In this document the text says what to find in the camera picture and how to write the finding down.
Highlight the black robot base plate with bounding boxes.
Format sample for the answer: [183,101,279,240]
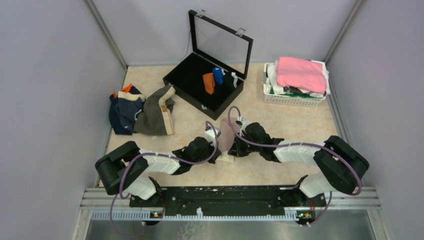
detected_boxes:
[129,185,327,217]

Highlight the orange underwear white waistband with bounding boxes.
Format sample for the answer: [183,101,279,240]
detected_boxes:
[202,72,216,95]

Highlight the white clothes in basket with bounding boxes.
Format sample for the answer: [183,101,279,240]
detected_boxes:
[267,60,331,98]

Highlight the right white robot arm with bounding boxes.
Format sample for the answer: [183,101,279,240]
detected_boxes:
[234,122,370,206]

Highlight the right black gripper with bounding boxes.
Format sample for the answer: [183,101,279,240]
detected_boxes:
[228,131,262,157]

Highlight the navy blue clothes pile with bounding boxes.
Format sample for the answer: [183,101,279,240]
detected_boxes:
[108,84,146,136]

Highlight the black box glass lid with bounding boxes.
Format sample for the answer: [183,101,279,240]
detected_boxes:
[163,10,254,120]

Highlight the white plastic basket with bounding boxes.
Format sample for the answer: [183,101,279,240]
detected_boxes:
[262,63,328,107]

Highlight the olive beige underwear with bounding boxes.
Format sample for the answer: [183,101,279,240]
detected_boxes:
[133,85,176,136]

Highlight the purple cable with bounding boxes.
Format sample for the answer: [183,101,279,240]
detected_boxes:
[227,105,363,229]
[109,120,220,239]

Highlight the pink folded cloth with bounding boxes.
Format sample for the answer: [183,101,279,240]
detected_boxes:
[275,56,328,95]

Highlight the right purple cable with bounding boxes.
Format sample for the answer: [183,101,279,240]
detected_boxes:
[227,105,363,229]

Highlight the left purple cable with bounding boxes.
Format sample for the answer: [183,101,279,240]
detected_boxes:
[109,120,220,239]

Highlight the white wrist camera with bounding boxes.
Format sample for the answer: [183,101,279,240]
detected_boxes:
[203,127,221,145]
[236,116,252,131]

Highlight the blue rolled underwear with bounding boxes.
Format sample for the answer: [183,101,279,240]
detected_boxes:
[212,66,225,85]

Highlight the pink underwear cream waistband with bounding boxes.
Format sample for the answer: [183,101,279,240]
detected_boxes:
[216,117,240,163]

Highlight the black white rolled underwear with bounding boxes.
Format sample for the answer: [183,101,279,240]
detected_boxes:
[223,72,238,90]

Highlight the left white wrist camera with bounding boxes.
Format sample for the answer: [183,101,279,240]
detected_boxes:
[203,127,221,145]

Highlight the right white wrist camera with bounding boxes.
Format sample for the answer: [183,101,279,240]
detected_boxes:
[236,116,252,131]

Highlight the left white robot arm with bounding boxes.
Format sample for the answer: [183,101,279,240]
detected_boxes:
[94,137,222,207]

